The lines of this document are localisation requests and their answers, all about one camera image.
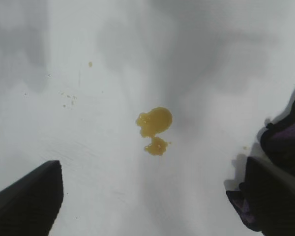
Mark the brown liquid spill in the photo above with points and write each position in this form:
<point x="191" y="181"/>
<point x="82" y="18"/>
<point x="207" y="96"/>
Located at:
<point x="157" y="118"/>

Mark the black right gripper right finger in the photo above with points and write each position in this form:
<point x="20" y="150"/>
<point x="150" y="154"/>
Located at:
<point x="280" y="201"/>

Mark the dark purple cloth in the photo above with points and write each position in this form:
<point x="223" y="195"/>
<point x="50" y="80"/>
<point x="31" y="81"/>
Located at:
<point x="282" y="140"/>

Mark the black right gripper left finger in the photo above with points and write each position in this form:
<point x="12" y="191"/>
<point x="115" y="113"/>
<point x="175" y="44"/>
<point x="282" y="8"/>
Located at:
<point x="27" y="206"/>

